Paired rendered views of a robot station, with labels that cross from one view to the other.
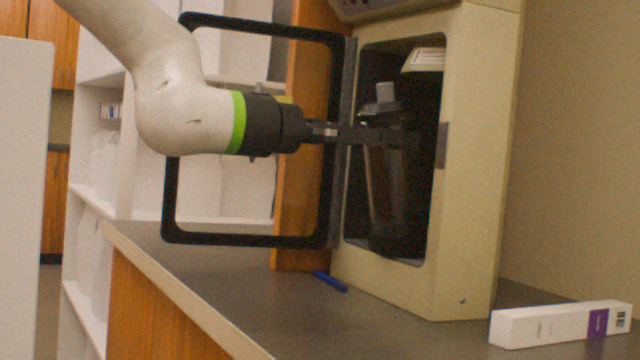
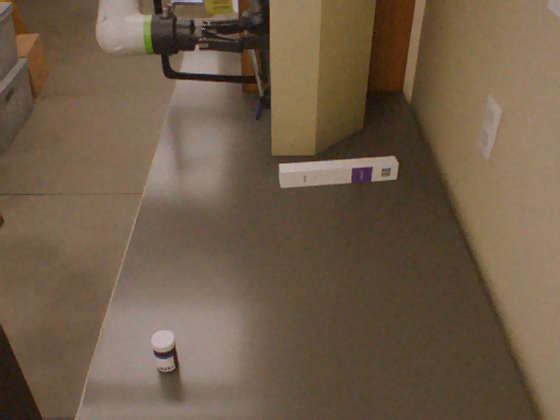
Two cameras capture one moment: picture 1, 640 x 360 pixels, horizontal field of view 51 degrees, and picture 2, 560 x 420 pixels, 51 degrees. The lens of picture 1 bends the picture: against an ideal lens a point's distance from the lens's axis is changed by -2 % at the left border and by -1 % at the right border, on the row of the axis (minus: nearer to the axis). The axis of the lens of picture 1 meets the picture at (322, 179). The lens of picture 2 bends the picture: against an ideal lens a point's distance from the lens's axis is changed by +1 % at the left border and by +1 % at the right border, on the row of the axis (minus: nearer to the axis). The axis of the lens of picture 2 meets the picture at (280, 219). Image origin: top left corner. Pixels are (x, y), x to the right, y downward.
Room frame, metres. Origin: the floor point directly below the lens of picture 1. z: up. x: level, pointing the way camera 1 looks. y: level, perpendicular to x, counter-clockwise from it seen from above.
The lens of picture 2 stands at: (-0.12, -0.77, 1.72)
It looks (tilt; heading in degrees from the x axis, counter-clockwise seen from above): 38 degrees down; 27
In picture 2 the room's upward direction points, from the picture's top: straight up
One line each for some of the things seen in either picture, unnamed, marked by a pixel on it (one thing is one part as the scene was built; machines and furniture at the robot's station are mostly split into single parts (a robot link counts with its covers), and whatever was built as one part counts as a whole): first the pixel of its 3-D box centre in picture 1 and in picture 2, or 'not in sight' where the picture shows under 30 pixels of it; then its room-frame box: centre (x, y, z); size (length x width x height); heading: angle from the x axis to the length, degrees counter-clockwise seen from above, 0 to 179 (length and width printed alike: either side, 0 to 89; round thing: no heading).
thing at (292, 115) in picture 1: (299, 130); (197, 35); (1.03, 0.04, 1.20); 0.09 x 0.08 x 0.07; 118
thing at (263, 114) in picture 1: (253, 122); (166, 33); (0.99, 0.11, 1.21); 0.09 x 0.06 x 0.12; 28
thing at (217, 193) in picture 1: (255, 135); (209, 12); (1.21, 0.13, 1.19); 0.30 x 0.01 x 0.40; 109
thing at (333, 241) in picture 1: (341, 143); not in sight; (1.26, -0.03, 1.19); 0.03 x 0.02 x 0.39; 28
